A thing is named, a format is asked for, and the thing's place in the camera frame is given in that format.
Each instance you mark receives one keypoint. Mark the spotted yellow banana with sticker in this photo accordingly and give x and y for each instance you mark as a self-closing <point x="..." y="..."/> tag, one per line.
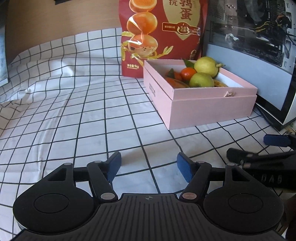
<point x="218" y="83"/>

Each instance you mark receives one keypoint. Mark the yellow-green pear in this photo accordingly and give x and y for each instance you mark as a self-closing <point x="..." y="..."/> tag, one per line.
<point x="207" y="65"/>

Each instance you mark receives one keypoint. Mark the tangerine with green leaf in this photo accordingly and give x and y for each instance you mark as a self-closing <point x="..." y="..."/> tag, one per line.
<point x="173" y="74"/>

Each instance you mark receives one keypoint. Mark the dark monitor screen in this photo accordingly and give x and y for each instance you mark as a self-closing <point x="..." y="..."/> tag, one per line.
<point x="4" y="78"/>

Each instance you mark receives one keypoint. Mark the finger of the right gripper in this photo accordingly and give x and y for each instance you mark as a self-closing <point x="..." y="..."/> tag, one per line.
<point x="237" y="156"/>
<point x="276" y="140"/>

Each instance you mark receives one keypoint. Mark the computer case glass panel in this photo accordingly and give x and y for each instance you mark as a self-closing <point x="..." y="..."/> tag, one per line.
<point x="255" y="40"/>

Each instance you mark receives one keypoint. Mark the pink cardboard box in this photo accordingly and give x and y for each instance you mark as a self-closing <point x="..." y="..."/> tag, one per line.
<point x="187" y="107"/>

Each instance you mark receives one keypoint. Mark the green pear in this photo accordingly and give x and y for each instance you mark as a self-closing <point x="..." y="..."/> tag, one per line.
<point x="201" y="80"/>

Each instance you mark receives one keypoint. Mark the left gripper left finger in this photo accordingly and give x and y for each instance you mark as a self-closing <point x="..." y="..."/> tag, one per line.
<point x="101" y="174"/>

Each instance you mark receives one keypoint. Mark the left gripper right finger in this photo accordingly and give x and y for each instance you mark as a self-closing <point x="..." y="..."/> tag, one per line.
<point x="196" y="174"/>

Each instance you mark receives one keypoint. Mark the red egg packaging bag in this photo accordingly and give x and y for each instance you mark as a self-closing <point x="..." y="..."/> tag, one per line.
<point x="160" y="29"/>

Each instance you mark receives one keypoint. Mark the white black-grid tablecloth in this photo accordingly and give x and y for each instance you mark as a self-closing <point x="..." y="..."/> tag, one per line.
<point x="67" y="102"/>

